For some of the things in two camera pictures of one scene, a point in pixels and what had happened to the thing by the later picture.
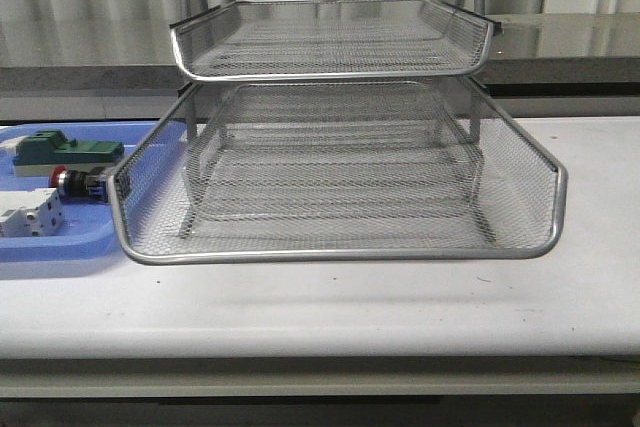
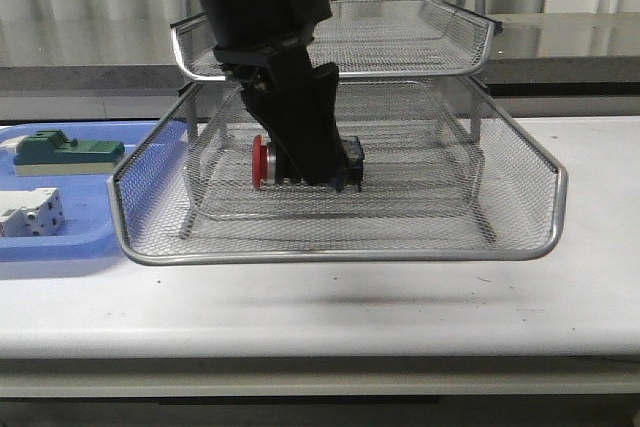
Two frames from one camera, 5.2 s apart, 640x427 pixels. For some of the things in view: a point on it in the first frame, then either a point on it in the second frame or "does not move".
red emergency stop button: [91, 184] -> [264, 163]
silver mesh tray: [336, 170] does not move
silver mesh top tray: [331, 39] does not move
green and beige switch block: [39, 152] does not move
